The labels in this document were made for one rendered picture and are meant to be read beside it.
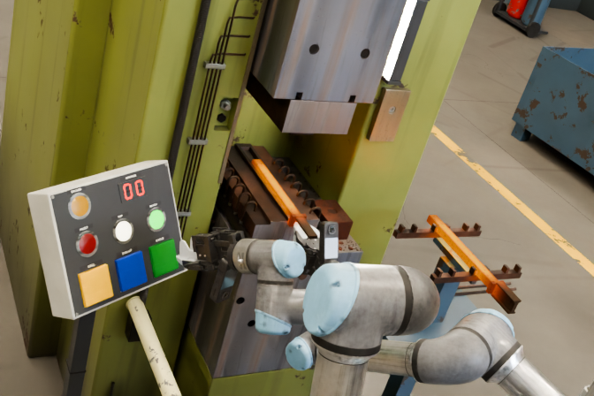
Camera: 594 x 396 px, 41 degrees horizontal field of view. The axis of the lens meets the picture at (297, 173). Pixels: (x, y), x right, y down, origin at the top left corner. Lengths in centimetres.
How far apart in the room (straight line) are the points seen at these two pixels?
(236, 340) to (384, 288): 114
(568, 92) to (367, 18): 404
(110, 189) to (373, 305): 78
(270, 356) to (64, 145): 91
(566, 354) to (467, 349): 231
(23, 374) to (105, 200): 133
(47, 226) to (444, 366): 89
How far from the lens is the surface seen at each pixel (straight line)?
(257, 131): 263
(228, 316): 230
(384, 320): 129
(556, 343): 410
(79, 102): 251
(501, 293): 226
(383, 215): 260
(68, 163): 261
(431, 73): 240
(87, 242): 179
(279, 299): 164
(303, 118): 206
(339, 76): 205
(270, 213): 224
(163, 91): 204
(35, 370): 306
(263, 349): 244
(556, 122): 602
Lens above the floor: 213
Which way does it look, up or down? 27 degrees down
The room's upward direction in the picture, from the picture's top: 17 degrees clockwise
